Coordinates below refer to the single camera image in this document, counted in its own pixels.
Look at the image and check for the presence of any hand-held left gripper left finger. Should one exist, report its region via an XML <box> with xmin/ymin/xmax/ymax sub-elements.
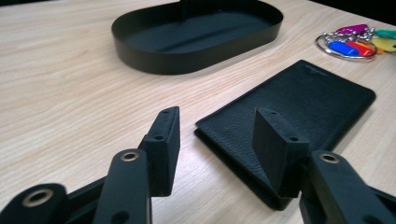
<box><xmin>138</xmin><ymin>106</ymin><xmax>181</xmax><ymax>198</ymax></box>

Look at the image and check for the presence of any key ring with coloured tags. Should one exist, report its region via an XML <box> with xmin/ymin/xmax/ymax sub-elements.
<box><xmin>315</xmin><ymin>23</ymin><xmax>396</xmax><ymax>61</ymax></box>

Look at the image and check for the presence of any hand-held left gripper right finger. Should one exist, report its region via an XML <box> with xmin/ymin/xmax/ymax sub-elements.
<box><xmin>251</xmin><ymin>106</ymin><xmax>311</xmax><ymax>199</ymax></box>

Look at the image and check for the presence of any black key holder with tray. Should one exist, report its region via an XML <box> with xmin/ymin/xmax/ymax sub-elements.
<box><xmin>111</xmin><ymin>0</ymin><xmax>284</xmax><ymax>76</ymax></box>

